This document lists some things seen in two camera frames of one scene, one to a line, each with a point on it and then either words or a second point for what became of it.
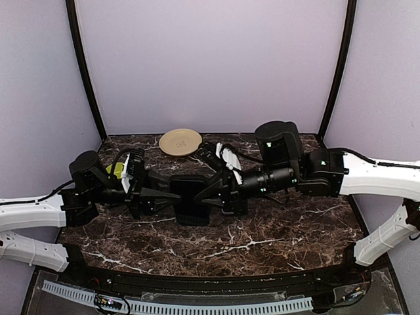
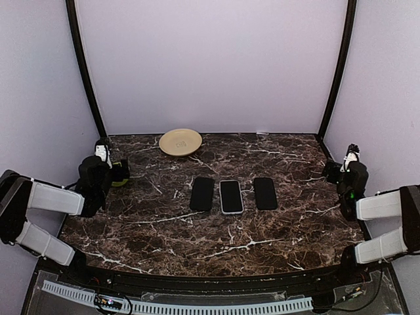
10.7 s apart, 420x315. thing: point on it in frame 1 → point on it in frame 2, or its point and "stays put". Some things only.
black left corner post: (72, 14) stays put
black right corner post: (341, 66) stays put
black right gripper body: (278, 177) → (332, 178)
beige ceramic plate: (180, 142) stays put
